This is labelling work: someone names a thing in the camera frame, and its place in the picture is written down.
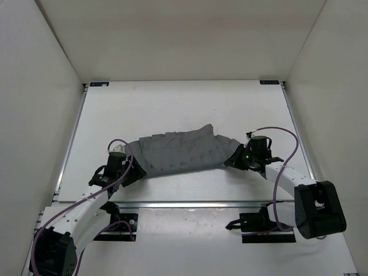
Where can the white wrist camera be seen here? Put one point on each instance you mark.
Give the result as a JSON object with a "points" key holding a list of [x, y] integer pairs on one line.
{"points": [[249, 135], [119, 148]]}

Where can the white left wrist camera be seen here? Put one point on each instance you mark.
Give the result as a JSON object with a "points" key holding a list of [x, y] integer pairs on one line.
{"points": [[119, 148]]}

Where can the aluminium front rail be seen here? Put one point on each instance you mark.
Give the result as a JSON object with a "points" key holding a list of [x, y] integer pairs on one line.
{"points": [[189, 204]]}

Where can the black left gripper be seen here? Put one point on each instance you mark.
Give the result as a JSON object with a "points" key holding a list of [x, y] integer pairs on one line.
{"points": [[137, 172]]}

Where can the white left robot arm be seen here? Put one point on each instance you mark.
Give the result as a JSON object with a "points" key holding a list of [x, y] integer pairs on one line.
{"points": [[61, 241]]}

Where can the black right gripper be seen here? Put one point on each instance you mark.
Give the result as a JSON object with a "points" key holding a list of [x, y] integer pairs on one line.
{"points": [[234, 161]]}

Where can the blue right corner label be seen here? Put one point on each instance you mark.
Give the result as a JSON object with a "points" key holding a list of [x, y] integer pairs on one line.
{"points": [[269, 82]]}

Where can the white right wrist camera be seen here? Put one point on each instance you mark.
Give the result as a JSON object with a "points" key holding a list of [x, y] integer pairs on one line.
{"points": [[249, 135]]}

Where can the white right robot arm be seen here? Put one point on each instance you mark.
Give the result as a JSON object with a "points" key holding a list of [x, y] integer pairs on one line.
{"points": [[299, 202]]}

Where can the blue left corner label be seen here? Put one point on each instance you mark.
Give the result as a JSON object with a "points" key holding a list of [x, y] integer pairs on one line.
{"points": [[99, 84]]}

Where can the blue corner label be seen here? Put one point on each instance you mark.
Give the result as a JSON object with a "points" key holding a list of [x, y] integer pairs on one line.
{"points": [[99, 84], [269, 82]]}

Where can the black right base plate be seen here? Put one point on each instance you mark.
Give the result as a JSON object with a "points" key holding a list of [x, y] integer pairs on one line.
{"points": [[258, 229]]}

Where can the grey pleated skirt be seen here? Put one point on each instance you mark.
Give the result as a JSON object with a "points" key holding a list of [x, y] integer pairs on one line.
{"points": [[182, 152]]}

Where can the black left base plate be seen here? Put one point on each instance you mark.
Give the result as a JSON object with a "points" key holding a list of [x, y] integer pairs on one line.
{"points": [[123, 231]]}

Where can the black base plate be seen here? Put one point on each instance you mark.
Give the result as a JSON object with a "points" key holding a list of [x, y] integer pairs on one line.
{"points": [[123, 231], [258, 229]]}

